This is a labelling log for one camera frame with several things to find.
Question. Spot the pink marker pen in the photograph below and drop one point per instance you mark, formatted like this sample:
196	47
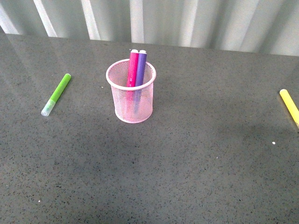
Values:
133	61

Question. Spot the purple marker pen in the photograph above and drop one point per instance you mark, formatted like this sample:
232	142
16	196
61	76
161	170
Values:
139	78

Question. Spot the pink mesh cup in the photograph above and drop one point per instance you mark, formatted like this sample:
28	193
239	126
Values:
116	76

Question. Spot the green marker pen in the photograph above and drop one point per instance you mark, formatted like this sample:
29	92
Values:
56	95

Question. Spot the yellow marker pen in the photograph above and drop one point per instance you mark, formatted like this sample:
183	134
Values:
289	103

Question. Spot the white curtain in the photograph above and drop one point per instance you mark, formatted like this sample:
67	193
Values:
264	26

